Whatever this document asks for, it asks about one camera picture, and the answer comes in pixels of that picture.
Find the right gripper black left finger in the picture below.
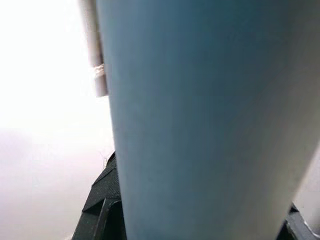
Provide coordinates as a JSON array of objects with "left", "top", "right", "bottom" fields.
[{"left": 72, "top": 151, "right": 127, "bottom": 240}]

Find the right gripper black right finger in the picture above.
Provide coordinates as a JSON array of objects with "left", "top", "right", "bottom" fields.
[{"left": 274, "top": 203, "right": 320, "bottom": 240}]

